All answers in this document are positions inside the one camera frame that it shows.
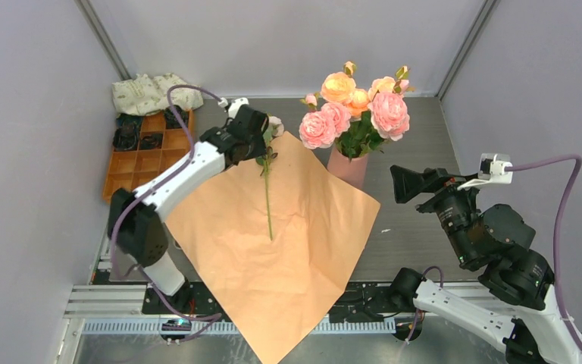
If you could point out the dark rolled sock top right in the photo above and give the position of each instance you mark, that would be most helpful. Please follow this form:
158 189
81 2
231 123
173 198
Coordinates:
171 120

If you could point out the dark rolled sock top left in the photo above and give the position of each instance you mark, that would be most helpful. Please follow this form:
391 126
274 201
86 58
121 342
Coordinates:
123 120

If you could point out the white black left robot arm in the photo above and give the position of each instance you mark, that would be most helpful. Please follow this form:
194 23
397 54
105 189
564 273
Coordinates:
136 217

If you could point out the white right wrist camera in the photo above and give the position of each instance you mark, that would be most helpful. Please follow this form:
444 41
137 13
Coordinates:
492 171

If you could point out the cream printed cloth bag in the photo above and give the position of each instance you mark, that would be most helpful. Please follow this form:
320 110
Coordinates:
147 95

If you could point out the pale small rose stem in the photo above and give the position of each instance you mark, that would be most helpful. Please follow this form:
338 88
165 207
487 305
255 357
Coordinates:
273 130

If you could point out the dark rolled sock middle centre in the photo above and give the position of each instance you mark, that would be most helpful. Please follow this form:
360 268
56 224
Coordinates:
151 141

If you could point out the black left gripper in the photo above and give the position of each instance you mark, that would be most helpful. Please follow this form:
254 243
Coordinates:
260 149

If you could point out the dark rolled sock middle left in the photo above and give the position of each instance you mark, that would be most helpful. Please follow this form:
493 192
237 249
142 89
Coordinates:
126 138

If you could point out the peach rose flower stem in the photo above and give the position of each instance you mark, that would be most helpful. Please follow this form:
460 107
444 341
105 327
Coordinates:
341 88

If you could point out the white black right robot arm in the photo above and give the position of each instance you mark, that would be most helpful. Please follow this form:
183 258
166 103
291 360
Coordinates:
496 244

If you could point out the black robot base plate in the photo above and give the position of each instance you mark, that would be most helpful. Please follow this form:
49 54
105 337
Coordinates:
362 302

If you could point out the aluminium frame rail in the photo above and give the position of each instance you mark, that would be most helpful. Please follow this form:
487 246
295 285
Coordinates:
135 308

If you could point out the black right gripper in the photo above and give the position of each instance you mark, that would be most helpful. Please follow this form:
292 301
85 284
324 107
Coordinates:
405 181

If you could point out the orange wooden compartment tray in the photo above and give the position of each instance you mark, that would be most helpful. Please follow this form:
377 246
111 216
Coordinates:
132 169

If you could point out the green orange wrapping paper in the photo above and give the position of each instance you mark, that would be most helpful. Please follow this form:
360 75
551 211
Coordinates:
320 223

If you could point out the pink single rose stem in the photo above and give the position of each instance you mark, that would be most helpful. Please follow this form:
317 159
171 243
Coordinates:
388 112

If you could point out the dark rolled sock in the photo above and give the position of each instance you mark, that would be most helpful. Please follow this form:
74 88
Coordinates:
171 120
126 138
151 141
123 120

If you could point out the pink cylindrical vase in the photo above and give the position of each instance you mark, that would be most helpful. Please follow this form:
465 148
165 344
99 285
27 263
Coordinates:
351 170

